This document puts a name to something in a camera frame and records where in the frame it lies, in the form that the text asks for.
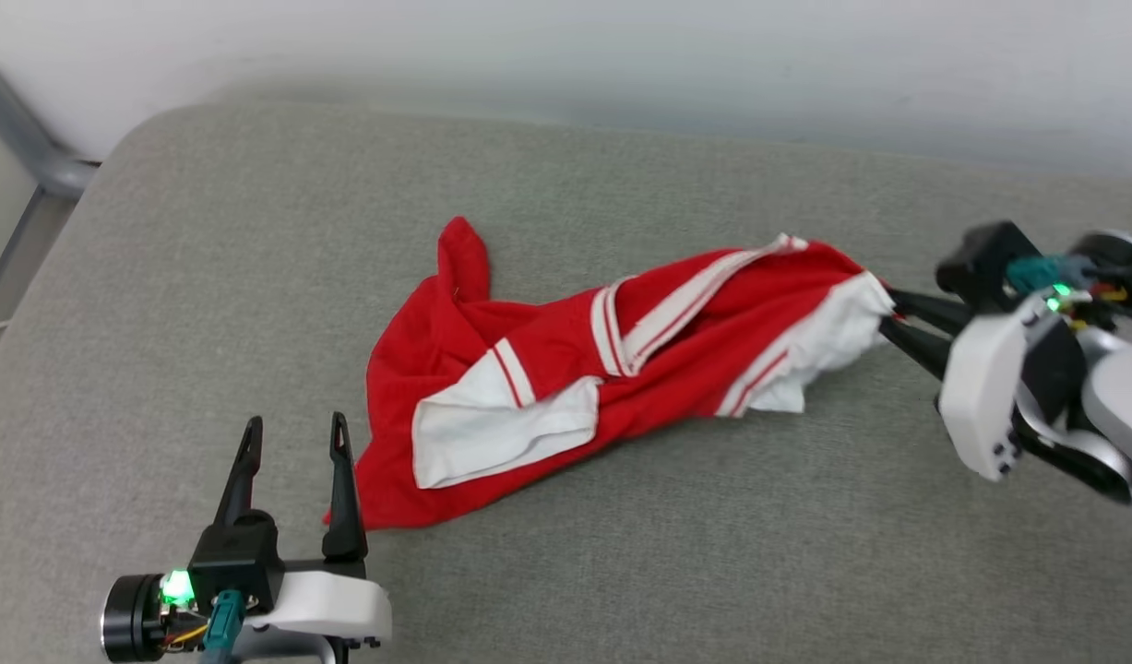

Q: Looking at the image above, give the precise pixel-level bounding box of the teal plug left camera cable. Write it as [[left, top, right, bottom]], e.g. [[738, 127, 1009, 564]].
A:
[[202, 590, 246, 664]]

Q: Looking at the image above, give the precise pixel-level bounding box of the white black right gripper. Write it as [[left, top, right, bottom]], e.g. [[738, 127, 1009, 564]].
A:
[[879, 231, 1132, 483]]

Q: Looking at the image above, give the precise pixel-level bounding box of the red white basketball jersey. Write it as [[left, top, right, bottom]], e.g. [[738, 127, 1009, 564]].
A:
[[324, 217, 897, 531]]

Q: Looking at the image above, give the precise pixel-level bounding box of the grey fabric sofa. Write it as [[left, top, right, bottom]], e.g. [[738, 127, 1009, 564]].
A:
[[0, 97, 1132, 664]]

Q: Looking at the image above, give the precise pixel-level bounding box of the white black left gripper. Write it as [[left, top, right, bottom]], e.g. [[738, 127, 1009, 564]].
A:
[[102, 411, 393, 664]]

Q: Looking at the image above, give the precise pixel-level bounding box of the teal plug right camera cable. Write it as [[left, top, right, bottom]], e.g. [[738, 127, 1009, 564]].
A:
[[1006, 255, 1098, 296]]

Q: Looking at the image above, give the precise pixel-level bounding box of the teal plug camera cable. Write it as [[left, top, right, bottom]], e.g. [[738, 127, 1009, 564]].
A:
[[1006, 255, 1098, 296], [202, 590, 246, 664]]

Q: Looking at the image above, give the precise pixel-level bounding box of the grey metal tube frame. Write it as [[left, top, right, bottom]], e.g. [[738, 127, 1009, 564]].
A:
[[0, 41, 101, 328]]

